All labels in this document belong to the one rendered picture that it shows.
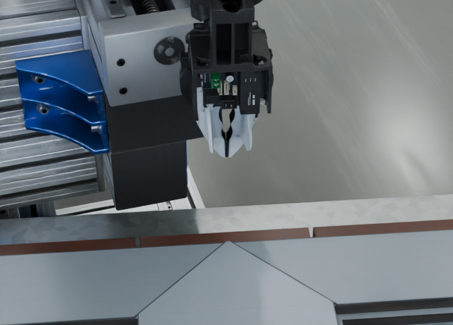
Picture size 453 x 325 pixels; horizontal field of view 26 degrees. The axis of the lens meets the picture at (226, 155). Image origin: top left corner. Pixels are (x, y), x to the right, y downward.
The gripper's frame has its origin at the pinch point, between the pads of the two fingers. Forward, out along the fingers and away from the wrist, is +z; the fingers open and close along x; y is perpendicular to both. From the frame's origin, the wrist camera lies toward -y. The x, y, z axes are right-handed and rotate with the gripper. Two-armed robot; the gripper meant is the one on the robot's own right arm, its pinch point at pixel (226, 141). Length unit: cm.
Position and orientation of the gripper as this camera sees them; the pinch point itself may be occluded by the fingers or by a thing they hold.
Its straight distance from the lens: 100.1
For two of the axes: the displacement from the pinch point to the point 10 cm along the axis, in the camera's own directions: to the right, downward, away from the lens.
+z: 0.0, 7.8, 6.3
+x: 10.0, -0.5, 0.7
